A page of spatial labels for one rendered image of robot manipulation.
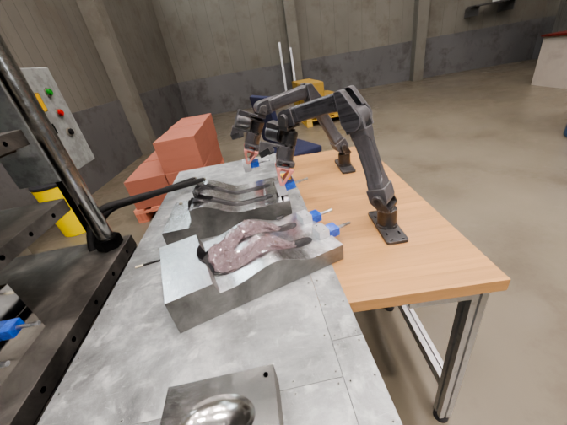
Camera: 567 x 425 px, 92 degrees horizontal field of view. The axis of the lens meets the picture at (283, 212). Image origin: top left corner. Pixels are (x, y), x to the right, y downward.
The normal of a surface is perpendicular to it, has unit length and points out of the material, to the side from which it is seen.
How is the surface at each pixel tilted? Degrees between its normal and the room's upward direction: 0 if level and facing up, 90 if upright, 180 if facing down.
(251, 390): 0
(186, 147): 90
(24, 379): 0
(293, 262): 90
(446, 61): 90
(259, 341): 0
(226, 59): 90
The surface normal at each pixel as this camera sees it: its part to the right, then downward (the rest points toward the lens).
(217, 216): 0.13, 0.48
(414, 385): -0.15, -0.85
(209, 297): 0.42, 0.40
